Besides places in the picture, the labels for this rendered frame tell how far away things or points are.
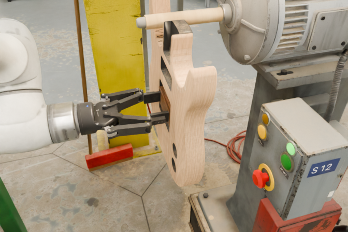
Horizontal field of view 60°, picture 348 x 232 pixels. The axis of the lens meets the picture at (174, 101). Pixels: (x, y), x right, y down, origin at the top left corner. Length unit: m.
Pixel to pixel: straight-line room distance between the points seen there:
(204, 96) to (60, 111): 0.33
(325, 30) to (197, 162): 0.40
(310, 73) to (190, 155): 0.37
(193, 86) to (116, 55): 1.21
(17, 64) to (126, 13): 1.00
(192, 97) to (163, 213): 1.34
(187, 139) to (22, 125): 0.34
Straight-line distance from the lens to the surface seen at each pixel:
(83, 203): 1.91
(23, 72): 0.69
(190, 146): 0.63
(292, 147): 0.59
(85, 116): 0.70
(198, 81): 0.51
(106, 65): 1.72
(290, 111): 0.67
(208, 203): 1.50
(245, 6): 0.71
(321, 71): 0.84
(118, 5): 1.60
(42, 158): 2.25
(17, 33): 0.74
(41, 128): 0.70
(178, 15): 0.70
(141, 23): 0.68
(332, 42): 0.77
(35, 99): 0.72
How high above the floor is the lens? 1.50
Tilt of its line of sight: 36 degrees down
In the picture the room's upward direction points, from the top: straight up
